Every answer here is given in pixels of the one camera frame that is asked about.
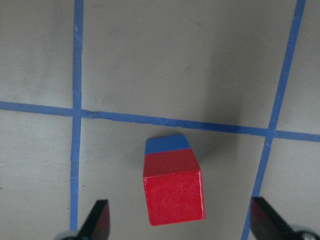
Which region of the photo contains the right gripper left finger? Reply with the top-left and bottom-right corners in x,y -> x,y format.
53,199 -> 111,240

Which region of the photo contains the blue wooden block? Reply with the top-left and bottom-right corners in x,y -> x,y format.
144,134 -> 191,155

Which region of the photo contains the red wooden block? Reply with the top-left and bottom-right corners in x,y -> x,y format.
143,148 -> 206,226

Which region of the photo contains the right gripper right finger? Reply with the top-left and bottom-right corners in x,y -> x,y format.
250,197 -> 320,240

